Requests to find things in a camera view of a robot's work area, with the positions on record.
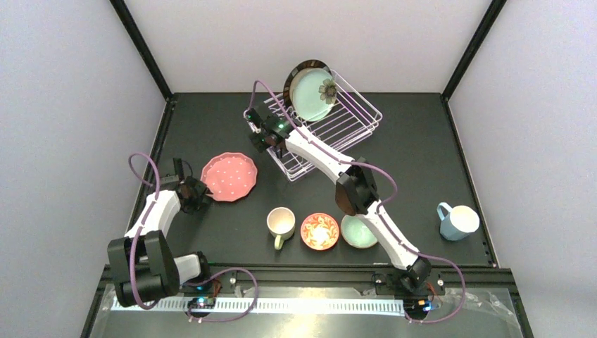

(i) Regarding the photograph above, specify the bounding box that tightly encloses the black frame post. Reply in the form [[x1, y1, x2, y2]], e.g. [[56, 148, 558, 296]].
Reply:
[[110, 0, 173, 101], [441, 0, 507, 102]]

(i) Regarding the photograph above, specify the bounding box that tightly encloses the white led light strip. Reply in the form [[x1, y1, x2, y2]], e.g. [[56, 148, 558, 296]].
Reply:
[[111, 296, 406, 317]]

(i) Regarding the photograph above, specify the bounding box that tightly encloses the black frame post left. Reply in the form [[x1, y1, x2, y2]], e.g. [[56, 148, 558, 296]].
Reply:
[[110, 0, 173, 101]]

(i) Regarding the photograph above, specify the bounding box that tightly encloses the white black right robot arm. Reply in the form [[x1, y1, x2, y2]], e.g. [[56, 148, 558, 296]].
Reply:
[[244, 108, 432, 294]]

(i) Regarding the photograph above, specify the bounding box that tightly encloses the black striped rim dinner plate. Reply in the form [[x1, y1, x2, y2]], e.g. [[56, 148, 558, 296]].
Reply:
[[282, 59, 332, 108]]

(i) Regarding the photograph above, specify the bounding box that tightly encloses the black frame post right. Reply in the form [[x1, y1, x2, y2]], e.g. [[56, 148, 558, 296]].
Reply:
[[441, 0, 507, 102]]

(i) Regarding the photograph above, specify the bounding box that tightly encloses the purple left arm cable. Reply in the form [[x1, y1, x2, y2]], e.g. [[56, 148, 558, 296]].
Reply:
[[128, 152, 260, 324]]

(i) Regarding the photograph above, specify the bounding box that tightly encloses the green glazed small bowl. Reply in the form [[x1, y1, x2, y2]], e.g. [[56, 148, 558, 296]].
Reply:
[[340, 215, 378, 249]]

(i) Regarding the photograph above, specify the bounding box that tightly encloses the cream mug green handle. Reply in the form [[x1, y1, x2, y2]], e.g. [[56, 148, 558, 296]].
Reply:
[[266, 207, 296, 251]]

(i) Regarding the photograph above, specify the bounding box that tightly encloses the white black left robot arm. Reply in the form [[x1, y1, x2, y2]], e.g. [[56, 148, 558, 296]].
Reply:
[[107, 158, 210, 310]]

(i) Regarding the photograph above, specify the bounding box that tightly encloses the light blue mug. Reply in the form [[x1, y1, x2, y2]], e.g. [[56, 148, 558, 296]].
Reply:
[[436, 202, 480, 242]]

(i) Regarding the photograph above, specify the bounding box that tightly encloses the pink dotted plate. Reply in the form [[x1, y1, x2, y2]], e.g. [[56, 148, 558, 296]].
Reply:
[[200, 152, 258, 202]]

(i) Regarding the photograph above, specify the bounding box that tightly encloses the orange floral small bowl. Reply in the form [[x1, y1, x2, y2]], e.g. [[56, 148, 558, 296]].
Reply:
[[300, 213, 340, 251]]

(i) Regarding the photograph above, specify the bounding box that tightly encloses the green flower plate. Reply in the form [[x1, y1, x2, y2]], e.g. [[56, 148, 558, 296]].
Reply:
[[291, 69, 337, 122]]

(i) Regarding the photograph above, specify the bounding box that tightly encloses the white wire dish rack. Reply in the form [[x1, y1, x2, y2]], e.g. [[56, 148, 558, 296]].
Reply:
[[266, 70, 383, 182]]

